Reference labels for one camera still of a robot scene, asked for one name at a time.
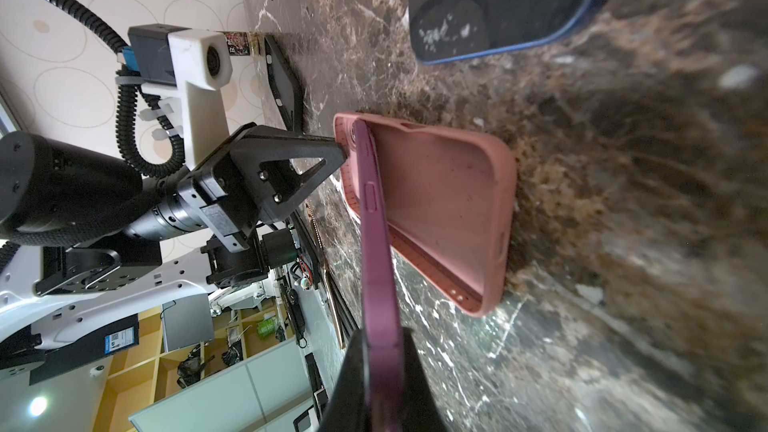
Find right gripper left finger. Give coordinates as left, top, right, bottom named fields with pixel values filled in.
left=319, top=329, right=368, bottom=432

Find pink phone case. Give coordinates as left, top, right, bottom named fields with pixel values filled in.
left=334, top=112, right=517, bottom=317

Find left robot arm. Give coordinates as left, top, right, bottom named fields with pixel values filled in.
left=1, top=0, right=346, bottom=383

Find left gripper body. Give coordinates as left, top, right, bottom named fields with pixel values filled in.
left=125, top=149, right=282, bottom=252

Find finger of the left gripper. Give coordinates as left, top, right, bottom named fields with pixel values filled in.
left=227, top=125, right=346, bottom=225

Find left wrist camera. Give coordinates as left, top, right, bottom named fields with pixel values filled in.
left=128, top=23, right=233, bottom=170

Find black phone case far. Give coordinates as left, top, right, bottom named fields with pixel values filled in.
left=264, top=35, right=304, bottom=133

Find purple-edged phone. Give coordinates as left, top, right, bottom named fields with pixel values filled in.
left=352, top=120, right=404, bottom=431

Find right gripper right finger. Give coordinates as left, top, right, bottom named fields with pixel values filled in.
left=402, top=328, right=447, bottom=432

